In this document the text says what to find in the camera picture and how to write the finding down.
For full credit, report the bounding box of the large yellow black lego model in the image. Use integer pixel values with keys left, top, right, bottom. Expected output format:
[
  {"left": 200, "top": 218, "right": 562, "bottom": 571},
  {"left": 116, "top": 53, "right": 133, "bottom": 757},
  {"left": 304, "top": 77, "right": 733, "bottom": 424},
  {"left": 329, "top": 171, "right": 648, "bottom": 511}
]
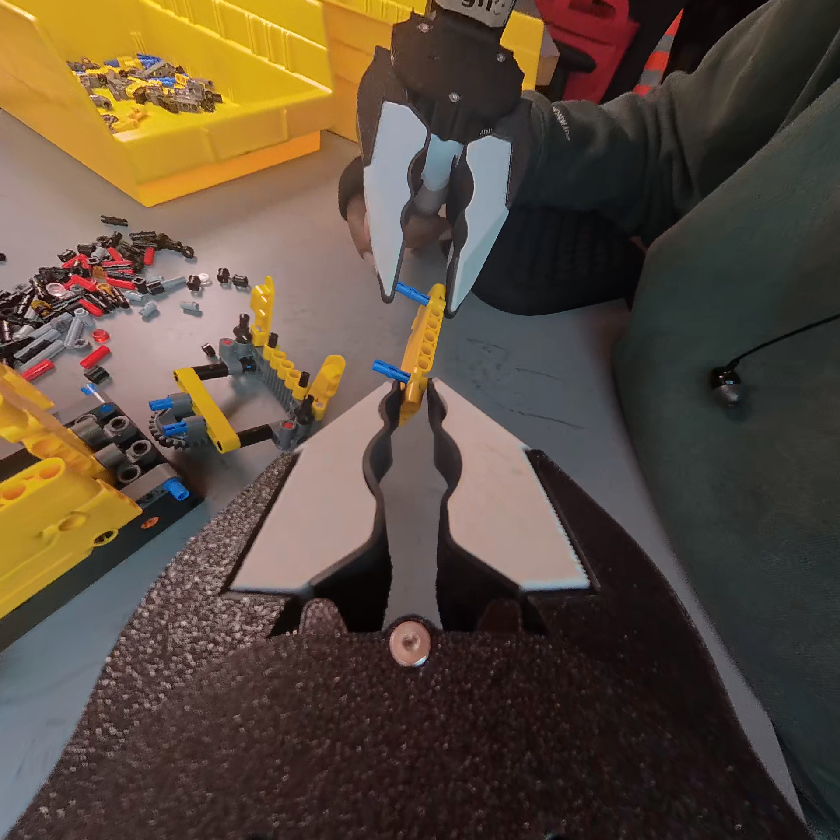
[{"left": 0, "top": 361, "right": 204, "bottom": 621}]

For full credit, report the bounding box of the person's right hand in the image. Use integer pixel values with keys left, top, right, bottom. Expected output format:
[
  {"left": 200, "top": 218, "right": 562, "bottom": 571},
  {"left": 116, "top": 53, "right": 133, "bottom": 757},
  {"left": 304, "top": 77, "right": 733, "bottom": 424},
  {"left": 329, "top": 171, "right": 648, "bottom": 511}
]
[{"left": 344, "top": 197, "right": 457, "bottom": 265}]

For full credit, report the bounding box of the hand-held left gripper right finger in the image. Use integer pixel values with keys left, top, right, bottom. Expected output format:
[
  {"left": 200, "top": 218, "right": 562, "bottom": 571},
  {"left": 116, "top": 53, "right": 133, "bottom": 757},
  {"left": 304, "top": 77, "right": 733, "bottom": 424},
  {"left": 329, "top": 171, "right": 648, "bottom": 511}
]
[{"left": 427, "top": 379, "right": 591, "bottom": 632}]

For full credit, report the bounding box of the heap of mixed lego pieces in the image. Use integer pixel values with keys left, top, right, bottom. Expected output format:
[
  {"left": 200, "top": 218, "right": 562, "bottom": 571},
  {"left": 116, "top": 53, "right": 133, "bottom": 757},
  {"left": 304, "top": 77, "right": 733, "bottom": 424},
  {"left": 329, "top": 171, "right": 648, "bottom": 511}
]
[{"left": 69, "top": 52, "right": 224, "bottom": 132}]

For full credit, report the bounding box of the pile of small lego pins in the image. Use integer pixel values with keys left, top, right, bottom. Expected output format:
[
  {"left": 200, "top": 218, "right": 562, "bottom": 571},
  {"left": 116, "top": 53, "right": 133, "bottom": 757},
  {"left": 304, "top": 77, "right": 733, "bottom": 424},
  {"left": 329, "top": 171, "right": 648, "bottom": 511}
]
[{"left": 0, "top": 213, "right": 250, "bottom": 385}]

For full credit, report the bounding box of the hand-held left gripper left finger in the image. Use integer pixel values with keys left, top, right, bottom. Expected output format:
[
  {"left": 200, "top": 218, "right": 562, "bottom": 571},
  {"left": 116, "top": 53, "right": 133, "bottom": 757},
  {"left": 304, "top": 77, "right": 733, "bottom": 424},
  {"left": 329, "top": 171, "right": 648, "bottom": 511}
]
[{"left": 231, "top": 381, "right": 403, "bottom": 632}]

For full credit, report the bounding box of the black padded armrest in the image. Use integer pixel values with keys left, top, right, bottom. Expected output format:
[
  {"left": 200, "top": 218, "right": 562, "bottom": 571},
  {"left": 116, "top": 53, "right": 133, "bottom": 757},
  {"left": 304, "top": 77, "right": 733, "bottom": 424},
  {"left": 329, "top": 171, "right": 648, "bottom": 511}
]
[{"left": 469, "top": 203, "right": 647, "bottom": 316}]

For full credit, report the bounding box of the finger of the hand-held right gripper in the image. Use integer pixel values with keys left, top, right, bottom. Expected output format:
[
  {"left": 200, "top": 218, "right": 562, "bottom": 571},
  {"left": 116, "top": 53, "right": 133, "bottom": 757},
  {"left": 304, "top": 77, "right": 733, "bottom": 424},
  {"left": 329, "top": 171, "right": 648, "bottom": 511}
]
[
  {"left": 446, "top": 134, "right": 514, "bottom": 319},
  {"left": 363, "top": 100, "right": 431, "bottom": 304}
]

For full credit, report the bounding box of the black drawstring toggle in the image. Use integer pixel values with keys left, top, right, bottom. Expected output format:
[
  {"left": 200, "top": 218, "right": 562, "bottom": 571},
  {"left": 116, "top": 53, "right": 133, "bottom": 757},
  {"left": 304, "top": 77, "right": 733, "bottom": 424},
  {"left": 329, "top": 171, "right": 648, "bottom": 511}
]
[{"left": 710, "top": 314, "right": 840, "bottom": 409}]

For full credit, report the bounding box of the yellow lego beam with black pins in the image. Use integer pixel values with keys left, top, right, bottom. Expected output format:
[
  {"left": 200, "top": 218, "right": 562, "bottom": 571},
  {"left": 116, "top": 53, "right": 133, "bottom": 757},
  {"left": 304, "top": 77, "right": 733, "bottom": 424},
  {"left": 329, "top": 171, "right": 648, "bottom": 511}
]
[{"left": 172, "top": 364, "right": 277, "bottom": 454}]

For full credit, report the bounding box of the orange reflective vest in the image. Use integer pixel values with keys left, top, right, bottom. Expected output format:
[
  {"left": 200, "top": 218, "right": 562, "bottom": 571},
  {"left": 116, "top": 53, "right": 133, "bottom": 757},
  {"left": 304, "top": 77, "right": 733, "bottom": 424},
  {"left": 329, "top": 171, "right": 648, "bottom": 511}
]
[{"left": 633, "top": 7, "right": 683, "bottom": 96}]

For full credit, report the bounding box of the yellow plastic storage bin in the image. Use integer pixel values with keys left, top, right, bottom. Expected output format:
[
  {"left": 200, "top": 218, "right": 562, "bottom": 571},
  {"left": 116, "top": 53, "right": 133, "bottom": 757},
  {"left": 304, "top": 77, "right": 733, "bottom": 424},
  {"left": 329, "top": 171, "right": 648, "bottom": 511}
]
[
  {"left": 320, "top": 0, "right": 546, "bottom": 142},
  {"left": 0, "top": 0, "right": 336, "bottom": 207}
]

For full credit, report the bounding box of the grey lego gear with blue pins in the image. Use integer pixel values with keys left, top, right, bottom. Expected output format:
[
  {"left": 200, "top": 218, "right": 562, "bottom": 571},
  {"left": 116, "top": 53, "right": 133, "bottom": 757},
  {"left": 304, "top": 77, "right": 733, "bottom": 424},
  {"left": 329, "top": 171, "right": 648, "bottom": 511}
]
[{"left": 147, "top": 394, "right": 211, "bottom": 451}]

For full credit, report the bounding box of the person's right forearm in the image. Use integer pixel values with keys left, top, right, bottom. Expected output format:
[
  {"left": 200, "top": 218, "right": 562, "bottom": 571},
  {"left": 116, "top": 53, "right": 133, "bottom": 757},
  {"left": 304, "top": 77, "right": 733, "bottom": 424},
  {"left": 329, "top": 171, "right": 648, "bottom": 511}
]
[{"left": 518, "top": 0, "right": 840, "bottom": 244}]

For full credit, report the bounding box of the grey yellow lego rack assembly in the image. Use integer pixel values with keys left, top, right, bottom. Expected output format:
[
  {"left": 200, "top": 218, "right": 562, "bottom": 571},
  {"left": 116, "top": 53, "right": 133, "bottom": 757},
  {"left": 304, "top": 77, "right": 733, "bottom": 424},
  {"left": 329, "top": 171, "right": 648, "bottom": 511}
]
[{"left": 203, "top": 274, "right": 347, "bottom": 452}]

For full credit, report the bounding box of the yellow lego panel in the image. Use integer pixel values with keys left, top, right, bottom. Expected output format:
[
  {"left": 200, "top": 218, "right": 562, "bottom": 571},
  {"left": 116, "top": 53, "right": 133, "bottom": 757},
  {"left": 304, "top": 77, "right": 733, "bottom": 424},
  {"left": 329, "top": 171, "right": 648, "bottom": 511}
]
[{"left": 399, "top": 283, "right": 447, "bottom": 424}]

